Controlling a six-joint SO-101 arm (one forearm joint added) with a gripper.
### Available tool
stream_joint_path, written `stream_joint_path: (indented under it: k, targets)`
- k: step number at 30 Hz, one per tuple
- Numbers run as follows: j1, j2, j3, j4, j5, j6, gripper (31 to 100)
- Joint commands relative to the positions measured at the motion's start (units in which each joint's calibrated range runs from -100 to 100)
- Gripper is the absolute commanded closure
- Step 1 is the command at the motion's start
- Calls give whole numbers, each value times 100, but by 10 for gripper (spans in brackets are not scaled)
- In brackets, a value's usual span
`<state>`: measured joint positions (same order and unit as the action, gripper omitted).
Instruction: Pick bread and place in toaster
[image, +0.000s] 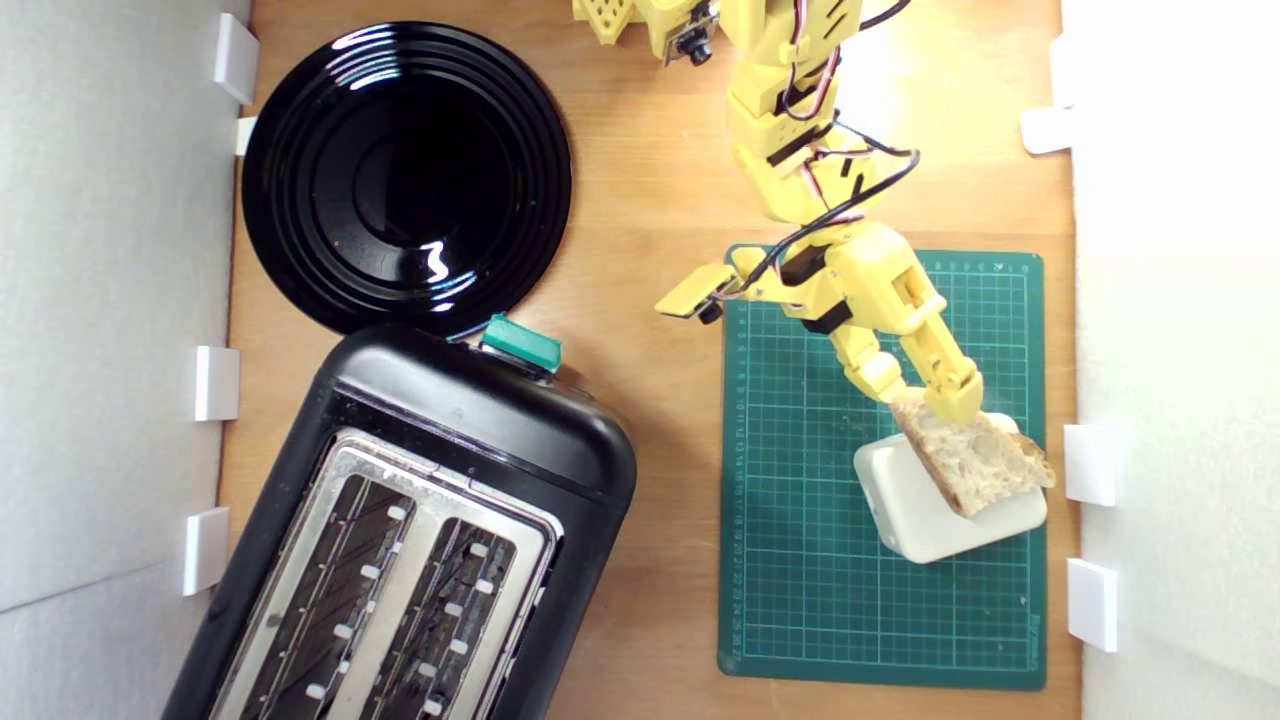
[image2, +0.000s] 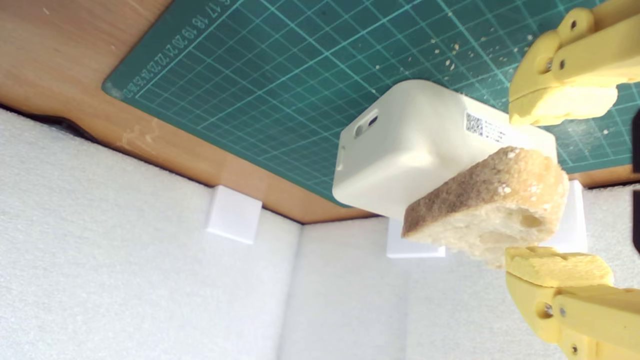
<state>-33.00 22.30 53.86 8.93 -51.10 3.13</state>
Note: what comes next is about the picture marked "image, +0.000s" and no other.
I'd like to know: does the white block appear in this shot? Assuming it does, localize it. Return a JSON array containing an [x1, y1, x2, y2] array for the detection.
[[852, 410, 1049, 566]]

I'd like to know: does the black round plate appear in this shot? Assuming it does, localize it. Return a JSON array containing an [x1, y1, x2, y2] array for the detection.
[[241, 20, 574, 339]]

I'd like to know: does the black two-slot toaster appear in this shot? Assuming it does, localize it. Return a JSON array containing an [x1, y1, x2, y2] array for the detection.
[[160, 322, 639, 720]]

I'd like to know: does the yellow wrist camera mount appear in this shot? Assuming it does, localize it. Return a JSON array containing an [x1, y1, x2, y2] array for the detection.
[[655, 262, 746, 326]]

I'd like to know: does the small black camera module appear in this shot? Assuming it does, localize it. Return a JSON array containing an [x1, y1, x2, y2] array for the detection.
[[665, 5, 721, 68]]

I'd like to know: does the brown bread slice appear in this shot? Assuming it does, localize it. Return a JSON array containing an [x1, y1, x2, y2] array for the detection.
[[888, 390, 1058, 519]]

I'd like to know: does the black camera cable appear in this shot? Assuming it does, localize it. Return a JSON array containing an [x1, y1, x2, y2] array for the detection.
[[735, 0, 921, 301]]

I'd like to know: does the teal toaster lever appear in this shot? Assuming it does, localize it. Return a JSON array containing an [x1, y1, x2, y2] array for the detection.
[[480, 313, 563, 376]]

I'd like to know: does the green cutting mat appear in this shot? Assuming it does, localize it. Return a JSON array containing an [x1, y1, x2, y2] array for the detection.
[[716, 243, 1048, 691]]

